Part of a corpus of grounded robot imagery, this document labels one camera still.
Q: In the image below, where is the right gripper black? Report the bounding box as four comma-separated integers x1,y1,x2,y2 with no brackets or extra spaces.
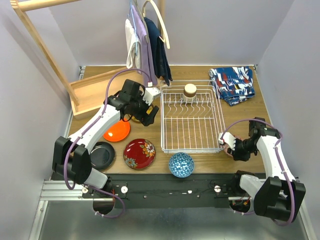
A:
227,137,259,162

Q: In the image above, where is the red white patterned bowl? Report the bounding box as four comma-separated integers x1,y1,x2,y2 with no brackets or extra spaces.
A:
223,135,243,158

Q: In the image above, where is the white wire dish rack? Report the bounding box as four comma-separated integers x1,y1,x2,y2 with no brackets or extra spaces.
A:
160,79,226,154

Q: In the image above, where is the white brown metal cup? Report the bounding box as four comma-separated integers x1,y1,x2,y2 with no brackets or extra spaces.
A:
182,83,197,104

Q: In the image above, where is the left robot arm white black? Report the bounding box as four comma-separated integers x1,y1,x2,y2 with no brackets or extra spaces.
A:
52,79,161,198

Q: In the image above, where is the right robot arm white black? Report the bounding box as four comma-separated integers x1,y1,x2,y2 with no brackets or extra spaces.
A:
218,117,306,226

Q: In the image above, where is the wooden clothes rack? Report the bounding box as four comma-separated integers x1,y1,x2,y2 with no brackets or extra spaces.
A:
9,0,166,121

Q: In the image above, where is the yellow patterned small plate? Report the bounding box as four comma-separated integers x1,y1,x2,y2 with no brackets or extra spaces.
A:
130,115,140,123

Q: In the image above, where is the orange plate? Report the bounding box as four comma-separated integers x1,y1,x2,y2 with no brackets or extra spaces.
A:
103,120,131,142

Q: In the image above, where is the red floral plate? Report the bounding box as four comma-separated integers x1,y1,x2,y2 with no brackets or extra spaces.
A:
123,138,156,170

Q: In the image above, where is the navy hanging cloth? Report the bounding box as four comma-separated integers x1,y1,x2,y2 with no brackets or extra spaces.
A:
144,17,173,86

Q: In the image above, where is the blue patterned bowl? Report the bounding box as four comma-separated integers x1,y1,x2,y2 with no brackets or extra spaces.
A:
168,152,195,178

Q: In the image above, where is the lilac hanging cloth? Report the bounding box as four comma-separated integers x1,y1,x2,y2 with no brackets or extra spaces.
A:
131,3,158,87

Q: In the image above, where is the white hanging cloth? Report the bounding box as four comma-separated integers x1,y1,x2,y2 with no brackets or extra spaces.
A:
125,19,141,69

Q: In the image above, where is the blue red patterned folded cloth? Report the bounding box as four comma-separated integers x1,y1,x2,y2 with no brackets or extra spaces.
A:
208,66,256,107

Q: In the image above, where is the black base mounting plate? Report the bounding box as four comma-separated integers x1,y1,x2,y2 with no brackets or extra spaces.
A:
82,173,261,210

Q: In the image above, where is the wooden hanger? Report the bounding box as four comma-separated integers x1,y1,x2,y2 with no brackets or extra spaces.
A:
142,0,171,50

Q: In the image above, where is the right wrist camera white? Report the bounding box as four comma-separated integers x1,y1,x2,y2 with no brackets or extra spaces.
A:
218,132,237,150

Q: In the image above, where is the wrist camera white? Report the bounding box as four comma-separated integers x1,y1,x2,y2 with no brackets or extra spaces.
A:
218,132,237,150
142,87,161,106

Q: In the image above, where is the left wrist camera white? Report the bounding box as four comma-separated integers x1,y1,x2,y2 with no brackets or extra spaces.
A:
142,87,161,106

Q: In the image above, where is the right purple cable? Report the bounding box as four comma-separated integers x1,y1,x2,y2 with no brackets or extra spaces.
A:
221,118,301,226

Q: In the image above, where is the purple cable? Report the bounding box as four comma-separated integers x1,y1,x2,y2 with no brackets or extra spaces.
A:
221,118,301,226
63,68,153,219

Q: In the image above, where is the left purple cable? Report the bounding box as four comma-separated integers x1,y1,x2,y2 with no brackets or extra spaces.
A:
63,68,153,219

